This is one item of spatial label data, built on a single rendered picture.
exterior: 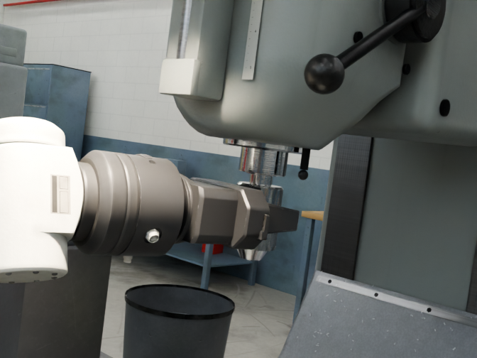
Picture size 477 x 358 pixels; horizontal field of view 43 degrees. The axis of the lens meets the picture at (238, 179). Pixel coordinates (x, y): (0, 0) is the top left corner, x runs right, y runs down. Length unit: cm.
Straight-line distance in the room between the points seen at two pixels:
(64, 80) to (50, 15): 171
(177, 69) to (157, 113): 668
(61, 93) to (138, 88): 98
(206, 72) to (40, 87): 747
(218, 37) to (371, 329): 55
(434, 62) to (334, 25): 16
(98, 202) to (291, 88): 18
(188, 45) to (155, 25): 695
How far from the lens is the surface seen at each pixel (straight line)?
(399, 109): 65
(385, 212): 96
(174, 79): 52
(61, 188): 48
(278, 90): 51
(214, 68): 52
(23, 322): 81
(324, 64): 45
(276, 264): 590
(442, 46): 66
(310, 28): 52
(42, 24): 955
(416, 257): 94
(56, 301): 82
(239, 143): 58
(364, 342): 94
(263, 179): 60
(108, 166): 50
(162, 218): 51
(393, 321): 93
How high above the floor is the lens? 130
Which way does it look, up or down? 3 degrees down
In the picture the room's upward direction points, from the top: 7 degrees clockwise
